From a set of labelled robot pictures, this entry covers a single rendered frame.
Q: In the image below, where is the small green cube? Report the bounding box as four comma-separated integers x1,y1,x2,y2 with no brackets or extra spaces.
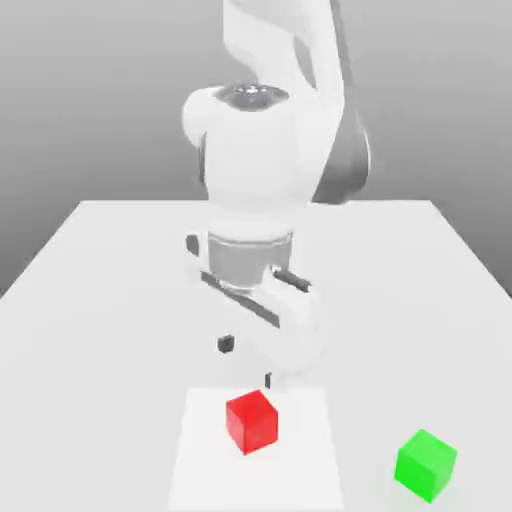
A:
393,428,459,504

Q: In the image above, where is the small red cube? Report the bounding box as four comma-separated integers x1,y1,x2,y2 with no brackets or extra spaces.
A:
225,388,280,457

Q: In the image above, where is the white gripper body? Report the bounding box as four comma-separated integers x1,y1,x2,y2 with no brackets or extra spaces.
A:
188,265,326,381

